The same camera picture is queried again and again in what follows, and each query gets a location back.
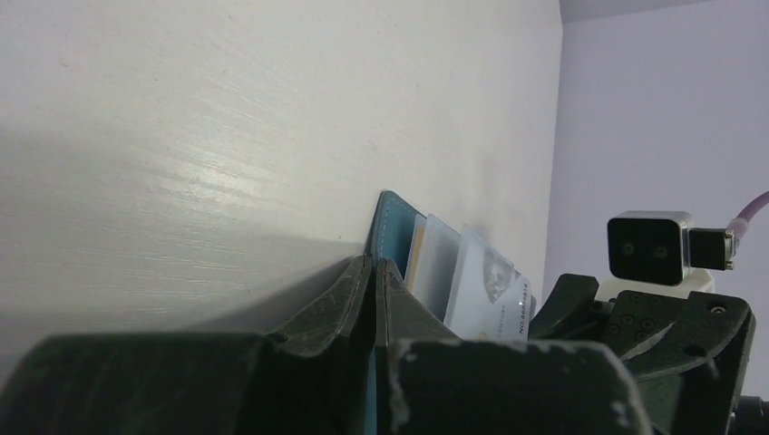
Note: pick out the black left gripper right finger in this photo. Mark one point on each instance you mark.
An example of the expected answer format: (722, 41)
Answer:
(429, 381)

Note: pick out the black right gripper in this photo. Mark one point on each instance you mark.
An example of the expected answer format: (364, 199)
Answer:
(688, 356)

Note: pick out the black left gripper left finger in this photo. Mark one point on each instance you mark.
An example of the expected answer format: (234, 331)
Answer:
(306, 376)

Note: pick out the white credit card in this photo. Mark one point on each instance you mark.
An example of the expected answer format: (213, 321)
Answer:
(489, 299)

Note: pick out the blue card holder wallet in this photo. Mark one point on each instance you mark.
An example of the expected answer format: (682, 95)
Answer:
(423, 248)

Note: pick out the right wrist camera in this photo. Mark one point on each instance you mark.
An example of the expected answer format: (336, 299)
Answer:
(664, 247)

